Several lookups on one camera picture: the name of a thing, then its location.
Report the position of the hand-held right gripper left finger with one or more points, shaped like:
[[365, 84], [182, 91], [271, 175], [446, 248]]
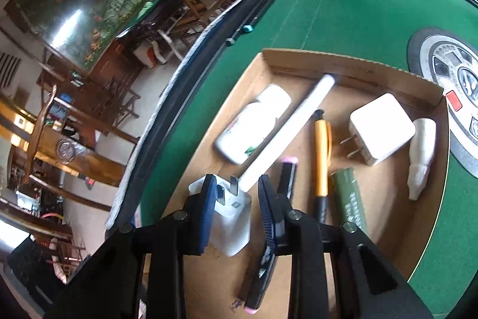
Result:
[[207, 218]]

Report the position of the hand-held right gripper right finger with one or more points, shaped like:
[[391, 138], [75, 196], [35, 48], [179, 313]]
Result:
[[266, 214]]

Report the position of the small white plug charger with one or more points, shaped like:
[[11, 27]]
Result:
[[231, 225]]

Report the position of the black marker pen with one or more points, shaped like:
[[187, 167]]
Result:
[[289, 177]]

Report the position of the orange pen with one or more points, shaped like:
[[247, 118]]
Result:
[[322, 162]]

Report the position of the green cylinder battery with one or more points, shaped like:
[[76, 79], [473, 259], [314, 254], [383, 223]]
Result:
[[347, 195]]

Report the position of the white plastic bottle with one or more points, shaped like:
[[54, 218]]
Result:
[[246, 128]]

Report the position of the white marker pen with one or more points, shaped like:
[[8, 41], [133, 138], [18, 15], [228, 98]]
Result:
[[291, 124]]

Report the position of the shallow cardboard box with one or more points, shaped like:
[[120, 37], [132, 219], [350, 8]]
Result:
[[373, 199]]

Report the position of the large white square charger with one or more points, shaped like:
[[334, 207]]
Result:
[[381, 128]]

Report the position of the white dropper bottle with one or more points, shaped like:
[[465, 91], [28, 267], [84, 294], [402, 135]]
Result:
[[422, 147]]

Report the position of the long wooden table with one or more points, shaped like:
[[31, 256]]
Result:
[[93, 162]]

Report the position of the glass ashtray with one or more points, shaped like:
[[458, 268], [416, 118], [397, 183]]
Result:
[[68, 151]]

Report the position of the green side table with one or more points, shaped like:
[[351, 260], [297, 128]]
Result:
[[160, 5]]

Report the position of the round grey control panel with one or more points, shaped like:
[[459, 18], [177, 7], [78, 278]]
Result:
[[463, 80]]

